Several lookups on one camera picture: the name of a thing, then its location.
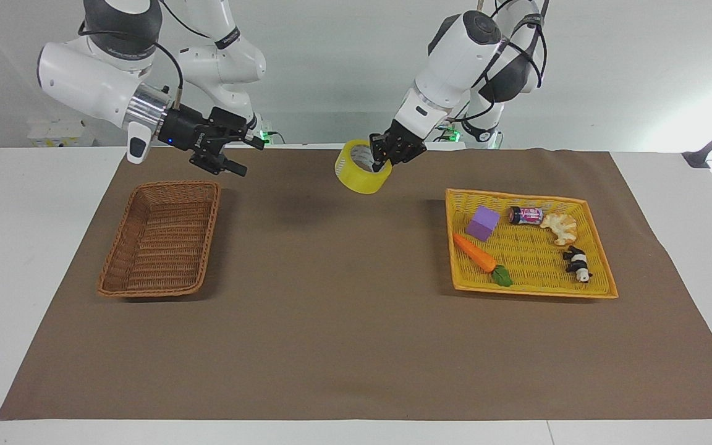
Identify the yellow woven basket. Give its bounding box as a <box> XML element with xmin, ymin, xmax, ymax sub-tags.
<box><xmin>444</xmin><ymin>188</ymin><xmax>619</xmax><ymax>300</ymax></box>

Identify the beige toy cauliflower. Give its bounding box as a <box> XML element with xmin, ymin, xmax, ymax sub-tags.
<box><xmin>540</xmin><ymin>212</ymin><xmax>579</xmax><ymax>247</ymax></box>

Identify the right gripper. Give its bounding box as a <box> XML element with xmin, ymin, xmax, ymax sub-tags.
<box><xmin>158</xmin><ymin>106</ymin><xmax>268</xmax><ymax>178</ymax></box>

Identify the orange toy carrot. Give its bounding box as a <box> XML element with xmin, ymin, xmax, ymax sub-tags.
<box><xmin>452</xmin><ymin>232</ymin><xmax>514</xmax><ymax>288</ymax></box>

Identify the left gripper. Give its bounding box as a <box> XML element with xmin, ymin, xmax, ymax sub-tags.
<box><xmin>369</xmin><ymin>119</ymin><xmax>428</xmax><ymax>174</ymax></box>

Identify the black cable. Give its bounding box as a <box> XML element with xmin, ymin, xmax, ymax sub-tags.
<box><xmin>77</xmin><ymin>19</ymin><xmax>185</xmax><ymax>109</ymax></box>
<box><xmin>447</xmin><ymin>0</ymin><xmax>550</xmax><ymax>126</ymax></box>

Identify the small black pink can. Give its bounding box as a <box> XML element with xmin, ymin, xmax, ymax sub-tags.
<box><xmin>507</xmin><ymin>206</ymin><xmax>544</xmax><ymax>227</ymax></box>

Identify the yellow tape roll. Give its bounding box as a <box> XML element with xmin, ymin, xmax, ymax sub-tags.
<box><xmin>334</xmin><ymin>139</ymin><xmax>393</xmax><ymax>195</ymax></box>

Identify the purple cube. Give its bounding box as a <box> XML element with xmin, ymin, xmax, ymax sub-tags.
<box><xmin>465</xmin><ymin>205</ymin><xmax>501</xmax><ymax>242</ymax></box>

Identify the black white toy panda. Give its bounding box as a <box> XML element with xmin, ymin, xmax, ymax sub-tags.
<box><xmin>563</xmin><ymin>245</ymin><xmax>593</xmax><ymax>284</ymax></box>

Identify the white box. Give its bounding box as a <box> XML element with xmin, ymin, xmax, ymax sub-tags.
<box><xmin>27</xmin><ymin>119</ymin><xmax>95</xmax><ymax>148</ymax></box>

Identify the brown wicker basket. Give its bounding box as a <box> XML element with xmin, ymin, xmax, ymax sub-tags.
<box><xmin>96</xmin><ymin>180</ymin><xmax>221</xmax><ymax>299</ymax></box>

